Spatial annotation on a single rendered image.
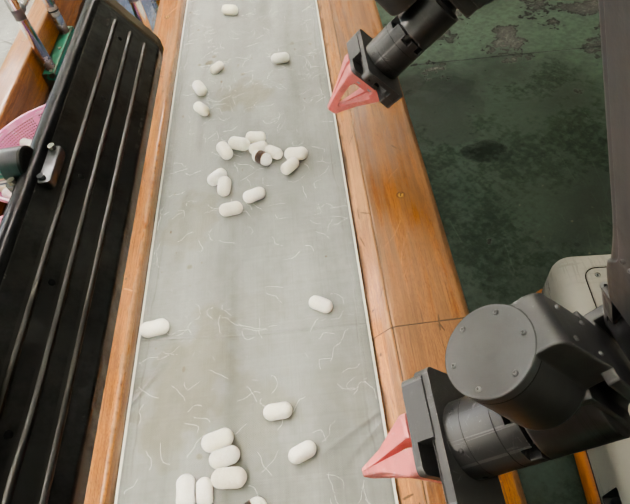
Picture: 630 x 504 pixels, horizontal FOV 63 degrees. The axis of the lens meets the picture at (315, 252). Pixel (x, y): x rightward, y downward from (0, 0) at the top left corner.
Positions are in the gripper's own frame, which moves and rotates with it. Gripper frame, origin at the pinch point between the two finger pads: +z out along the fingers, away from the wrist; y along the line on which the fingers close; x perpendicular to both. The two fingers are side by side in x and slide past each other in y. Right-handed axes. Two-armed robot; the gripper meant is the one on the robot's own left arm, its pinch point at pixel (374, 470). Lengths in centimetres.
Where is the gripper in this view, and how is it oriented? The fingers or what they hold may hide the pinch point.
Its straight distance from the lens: 47.3
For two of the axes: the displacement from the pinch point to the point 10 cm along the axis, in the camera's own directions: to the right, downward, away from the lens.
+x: 7.2, 3.7, 5.8
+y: 0.8, 7.9, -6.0
